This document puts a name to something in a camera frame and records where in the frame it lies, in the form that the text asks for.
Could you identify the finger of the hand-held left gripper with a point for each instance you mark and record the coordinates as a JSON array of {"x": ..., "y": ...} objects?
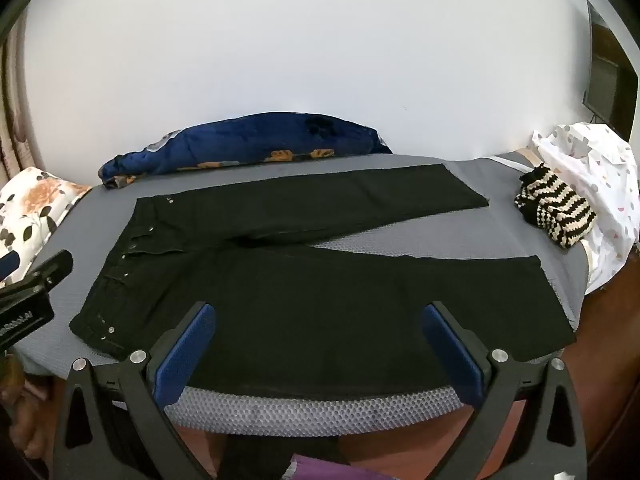
[
  {"x": 52, "y": 267},
  {"x": 7, "y": 263}
]

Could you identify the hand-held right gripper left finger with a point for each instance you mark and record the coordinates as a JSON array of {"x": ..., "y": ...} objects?
[{"x": 184, "y": 352}]

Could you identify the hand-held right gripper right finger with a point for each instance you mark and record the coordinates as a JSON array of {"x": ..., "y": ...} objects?
[{"x": 452, "y": 352}]

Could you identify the black pants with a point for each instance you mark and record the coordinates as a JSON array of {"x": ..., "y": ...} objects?
[{"x": 300, "y": 285}]

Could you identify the white floral pillow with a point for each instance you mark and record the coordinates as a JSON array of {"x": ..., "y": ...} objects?
[{"x": 35, "y": 200}]

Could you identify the grey mesh mattress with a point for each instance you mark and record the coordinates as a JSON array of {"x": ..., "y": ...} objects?
[{"x": 450, "y": 236}]

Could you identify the beige curtain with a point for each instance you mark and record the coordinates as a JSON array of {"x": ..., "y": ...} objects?
[{"x": 15, "y": 125}]

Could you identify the person's purple garment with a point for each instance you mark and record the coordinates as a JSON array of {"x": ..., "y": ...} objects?
[{"x": 340, "y": 467}]

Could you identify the black cream striped knit cloth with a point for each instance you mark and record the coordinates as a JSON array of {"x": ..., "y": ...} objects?
[{"x": 555, "y": 205}]

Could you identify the blue floral pillow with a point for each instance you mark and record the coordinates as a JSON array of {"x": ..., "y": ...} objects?
[{"x": 250, "y": 140}]

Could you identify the white dotted cloth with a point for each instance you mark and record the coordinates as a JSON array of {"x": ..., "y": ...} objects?
[{"x": 600, "y": 170}]

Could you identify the black flat screen television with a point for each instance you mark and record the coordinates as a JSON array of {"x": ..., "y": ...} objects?
[{"x": 607, "y": 80}]

